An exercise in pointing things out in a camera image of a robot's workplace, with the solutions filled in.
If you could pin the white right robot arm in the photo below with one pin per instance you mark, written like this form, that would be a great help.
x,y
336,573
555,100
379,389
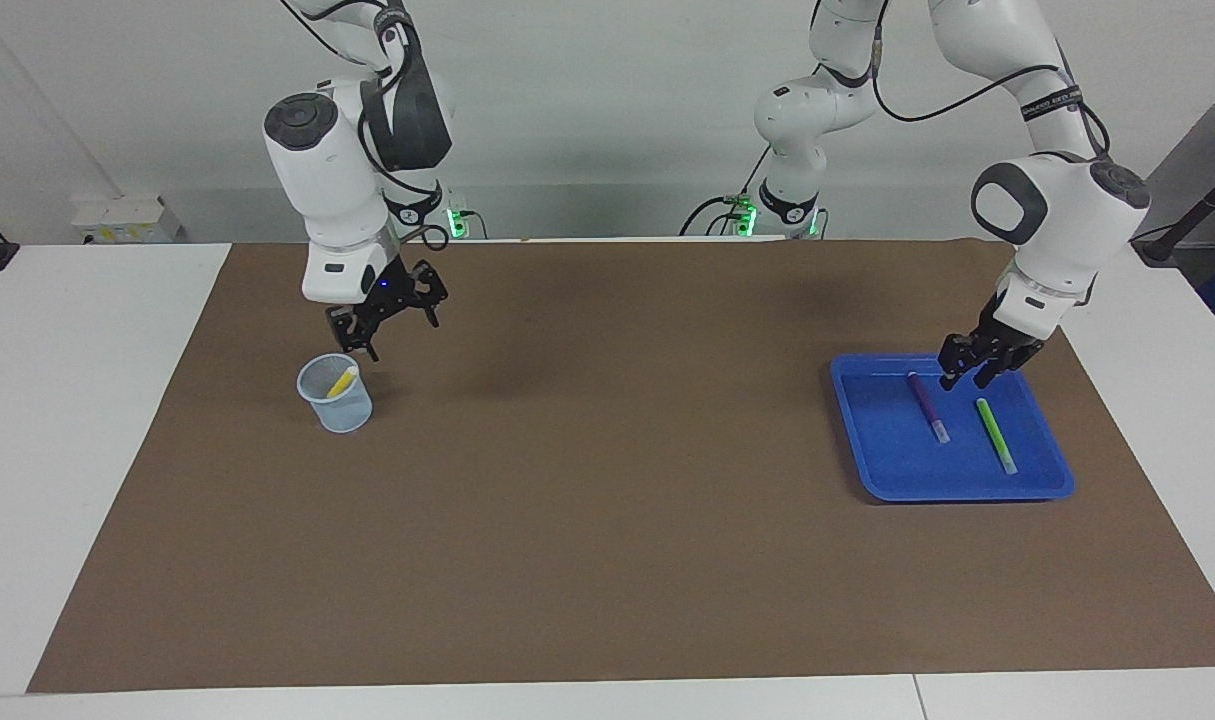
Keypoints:
x,y
327,170

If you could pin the light blue mesh cup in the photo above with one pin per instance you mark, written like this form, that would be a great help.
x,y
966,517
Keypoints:
x,y
347,415

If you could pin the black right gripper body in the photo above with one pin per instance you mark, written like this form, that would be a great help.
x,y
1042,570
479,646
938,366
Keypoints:
x,y
385,292

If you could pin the green highlighter pen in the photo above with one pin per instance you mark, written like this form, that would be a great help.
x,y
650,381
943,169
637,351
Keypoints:
x,y
997,438

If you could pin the black stand pole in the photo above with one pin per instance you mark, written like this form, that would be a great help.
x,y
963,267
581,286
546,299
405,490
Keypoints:
x,y
1192,215

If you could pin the purple highlighter pen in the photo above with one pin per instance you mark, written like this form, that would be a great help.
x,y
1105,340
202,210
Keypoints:
x,y
927,405

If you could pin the brown table mat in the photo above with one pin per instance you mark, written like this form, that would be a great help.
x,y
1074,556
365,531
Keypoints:
x,y
607,480

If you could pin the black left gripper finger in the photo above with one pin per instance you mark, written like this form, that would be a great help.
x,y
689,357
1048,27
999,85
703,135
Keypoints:
x,y
955,355
995,365

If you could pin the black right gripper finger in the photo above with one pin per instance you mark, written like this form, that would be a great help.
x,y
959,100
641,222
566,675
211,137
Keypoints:
x,y
430,290
349,328

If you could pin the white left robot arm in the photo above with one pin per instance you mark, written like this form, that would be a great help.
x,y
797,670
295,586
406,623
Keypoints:
x,y
1057,220

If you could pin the yellow highlighter pen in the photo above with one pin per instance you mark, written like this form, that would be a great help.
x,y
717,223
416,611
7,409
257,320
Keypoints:
x,y
342,383

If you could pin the white power box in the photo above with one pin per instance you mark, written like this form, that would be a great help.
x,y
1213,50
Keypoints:
x,y
122,222

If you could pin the blue plastic tray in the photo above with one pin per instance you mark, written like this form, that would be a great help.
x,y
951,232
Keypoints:
x,y
947,470

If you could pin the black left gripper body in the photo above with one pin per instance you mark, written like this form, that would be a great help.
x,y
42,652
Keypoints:
x,y
1009,330

